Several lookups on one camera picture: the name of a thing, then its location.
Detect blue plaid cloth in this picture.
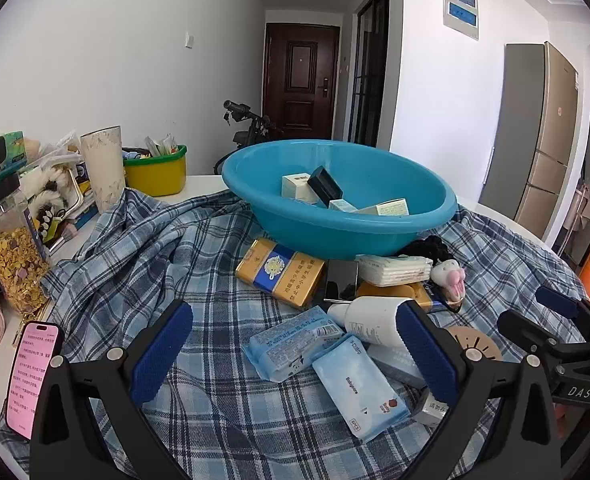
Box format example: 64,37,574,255
0,187,590,480

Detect clear cereal jar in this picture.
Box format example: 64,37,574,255
0,175,53,315

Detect black box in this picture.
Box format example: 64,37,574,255
307,166,344,208

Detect blue wet wipes packet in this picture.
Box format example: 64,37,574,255
242,305,346,383

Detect white pads pack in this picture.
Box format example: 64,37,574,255
356,254,434,287

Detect black electric scooter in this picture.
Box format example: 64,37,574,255
214,100,286,176

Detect smartphone with pink screen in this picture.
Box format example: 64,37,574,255
6,321,64,442

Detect beige box with green print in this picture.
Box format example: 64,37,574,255
357,198,410,218

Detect coat rack with clothes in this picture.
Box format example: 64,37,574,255
562,177,590,261

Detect white wall panel blue windows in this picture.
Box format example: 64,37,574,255
441,0,480,41

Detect clear plastic bag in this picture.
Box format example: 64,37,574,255
25,130,83,171

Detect gold and blue carton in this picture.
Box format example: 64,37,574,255
235,237,326,310

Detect blue yellow small pack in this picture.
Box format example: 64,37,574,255
420,282,460,313

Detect white plastic bottle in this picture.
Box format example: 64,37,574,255
327,296,416,348

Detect blue plastic basin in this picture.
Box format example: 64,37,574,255
221,139,458,260

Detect dark brown door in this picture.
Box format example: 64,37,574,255
262,22,340,143

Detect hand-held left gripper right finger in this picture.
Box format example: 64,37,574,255
395,300,562,480

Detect small white box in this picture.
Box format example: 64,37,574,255
415,390,448,427

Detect white pink bunny plush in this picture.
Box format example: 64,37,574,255
430,259,468,303

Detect cream patterned tumbler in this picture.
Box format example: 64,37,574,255
80,126,126,213

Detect bundle of small packets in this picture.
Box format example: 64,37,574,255
125,135,180,160

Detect cream box with barcode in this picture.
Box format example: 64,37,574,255
281,172,312,203

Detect gold refrigerator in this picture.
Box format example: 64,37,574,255
477,41,580,241

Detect makeup brush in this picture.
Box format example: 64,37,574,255
50,220,80,251

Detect orange powder puff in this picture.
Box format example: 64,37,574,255
357,280,433,311

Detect black framed glass door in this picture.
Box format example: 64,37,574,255
347,0,390,148

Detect yellow bin with green rim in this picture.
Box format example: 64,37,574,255
123,145,188,197

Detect black hair scrunchie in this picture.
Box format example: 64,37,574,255
400,235,458,265

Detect light blue tissue pack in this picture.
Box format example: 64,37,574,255
311,342,410,443

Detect stack of books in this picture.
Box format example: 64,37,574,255
62,180,100,233

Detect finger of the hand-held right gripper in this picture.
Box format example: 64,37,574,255
535,285,590,331
497,309,590,366

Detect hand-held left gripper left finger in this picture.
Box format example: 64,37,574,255
30,299,196,480

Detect furry plush toy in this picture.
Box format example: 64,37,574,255
22,165,83,241

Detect round wooden disc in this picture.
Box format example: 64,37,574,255
447,325,503,361

